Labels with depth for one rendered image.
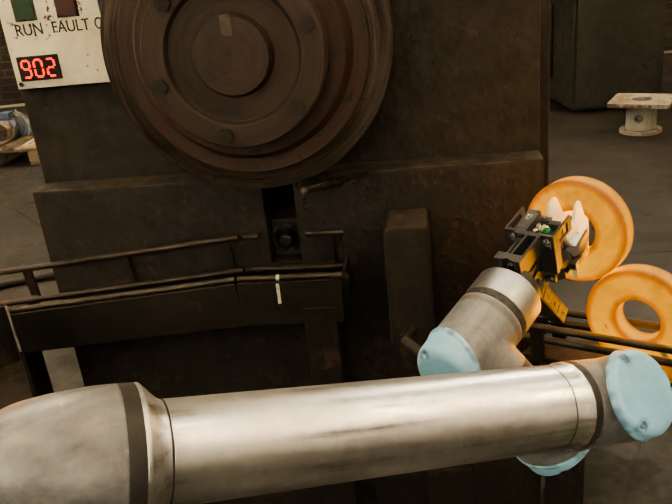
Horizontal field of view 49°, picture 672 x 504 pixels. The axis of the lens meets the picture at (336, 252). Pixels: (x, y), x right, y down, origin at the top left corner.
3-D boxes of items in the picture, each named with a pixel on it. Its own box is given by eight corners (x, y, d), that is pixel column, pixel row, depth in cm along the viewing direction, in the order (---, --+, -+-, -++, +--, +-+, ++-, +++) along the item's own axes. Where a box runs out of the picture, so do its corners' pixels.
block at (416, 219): (393, 321, 145) (384, 206, 136) (434, 320, 144) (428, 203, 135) (391, 349, 136) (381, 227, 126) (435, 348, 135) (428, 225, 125)
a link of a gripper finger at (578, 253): (597, 231, 103) (570, 269, 98) (598, 240, 104) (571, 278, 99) (565, 225, 106) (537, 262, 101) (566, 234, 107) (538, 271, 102)
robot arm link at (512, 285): (531, 349, 94) (465, 329, 100) (548, 324, 96) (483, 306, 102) (521, 295, 89) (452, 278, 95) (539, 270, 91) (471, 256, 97)
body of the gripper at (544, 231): (575, 212, 98) (532, 267, 91) (581, 262, 102) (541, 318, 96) (522, 203, 102) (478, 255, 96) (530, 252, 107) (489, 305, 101)
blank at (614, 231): (531, 173, 113) (520, 178, 111) (634, 176, 103) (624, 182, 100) (538, 268, 118) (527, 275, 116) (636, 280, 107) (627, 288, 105)
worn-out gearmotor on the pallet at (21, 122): (19, 131, 571) (11, 103, 563) (48, 129, 568) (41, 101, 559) (-9, 145, 534) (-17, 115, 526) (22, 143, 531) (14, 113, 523)
